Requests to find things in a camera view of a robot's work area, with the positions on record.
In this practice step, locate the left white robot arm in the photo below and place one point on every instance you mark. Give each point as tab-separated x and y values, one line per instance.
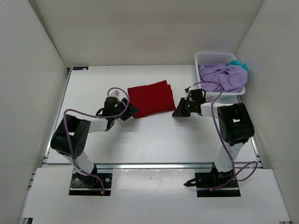
70	137

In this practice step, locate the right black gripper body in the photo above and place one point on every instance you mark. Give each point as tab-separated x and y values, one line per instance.
190	105

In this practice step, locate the lilac t shirt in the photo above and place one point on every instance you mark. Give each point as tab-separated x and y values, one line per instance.
216	77

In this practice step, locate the red t shirt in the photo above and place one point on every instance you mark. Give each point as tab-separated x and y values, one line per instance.
152	99

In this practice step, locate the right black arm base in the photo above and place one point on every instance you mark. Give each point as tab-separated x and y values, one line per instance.
209	185

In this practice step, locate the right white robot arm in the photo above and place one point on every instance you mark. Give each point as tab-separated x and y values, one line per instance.
233	123

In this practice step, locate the dark blue label sticker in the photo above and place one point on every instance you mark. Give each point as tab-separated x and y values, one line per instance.
80	68

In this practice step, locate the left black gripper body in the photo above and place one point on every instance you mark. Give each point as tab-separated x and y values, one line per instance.
120	107

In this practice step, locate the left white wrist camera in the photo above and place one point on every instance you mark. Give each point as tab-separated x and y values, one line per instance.
113	93

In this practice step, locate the teal t shirt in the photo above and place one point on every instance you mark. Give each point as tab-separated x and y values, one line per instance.
238	63

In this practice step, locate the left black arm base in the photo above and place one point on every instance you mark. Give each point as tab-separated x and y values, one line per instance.
81	185

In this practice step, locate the white plastic basket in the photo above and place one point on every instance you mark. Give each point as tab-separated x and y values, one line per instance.
215	57

